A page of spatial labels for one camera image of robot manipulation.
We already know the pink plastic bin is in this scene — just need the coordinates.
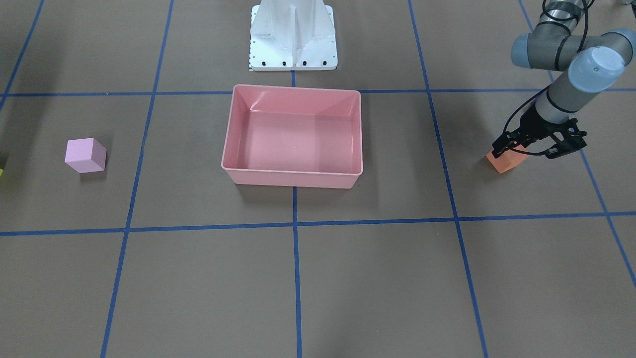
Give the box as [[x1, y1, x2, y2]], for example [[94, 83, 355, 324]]
[[221, 84, 363, 189]]

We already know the orange block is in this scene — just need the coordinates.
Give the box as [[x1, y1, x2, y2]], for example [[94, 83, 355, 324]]
[[486, 150, 530, 174]]

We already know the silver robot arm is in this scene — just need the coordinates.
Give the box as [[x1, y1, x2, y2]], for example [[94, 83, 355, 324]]
[[491, 0, 636, 159]]

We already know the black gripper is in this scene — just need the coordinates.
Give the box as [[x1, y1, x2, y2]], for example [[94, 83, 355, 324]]
[[491, 103, 571, 159]]

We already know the white camera pillar base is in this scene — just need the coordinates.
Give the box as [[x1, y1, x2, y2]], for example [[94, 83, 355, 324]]
[[248, 0, 338, 71]]

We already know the pink block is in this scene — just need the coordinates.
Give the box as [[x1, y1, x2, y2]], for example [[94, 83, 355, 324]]
[[64, 138, 107, 173]]

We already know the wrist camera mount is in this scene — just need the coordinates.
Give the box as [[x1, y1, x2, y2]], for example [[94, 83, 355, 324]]
[[544, 116, 587, 159]]

